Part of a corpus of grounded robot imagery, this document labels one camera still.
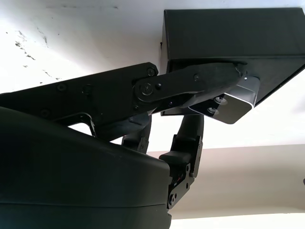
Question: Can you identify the black camera box base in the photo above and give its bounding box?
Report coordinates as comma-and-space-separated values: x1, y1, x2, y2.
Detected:
160, 8, 305, 117

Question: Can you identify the small silver depth camera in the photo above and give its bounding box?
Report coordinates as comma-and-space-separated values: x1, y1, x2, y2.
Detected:
187, 75, 261, 125

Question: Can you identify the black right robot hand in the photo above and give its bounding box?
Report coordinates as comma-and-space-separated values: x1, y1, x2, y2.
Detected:
0, 62, 248, 229

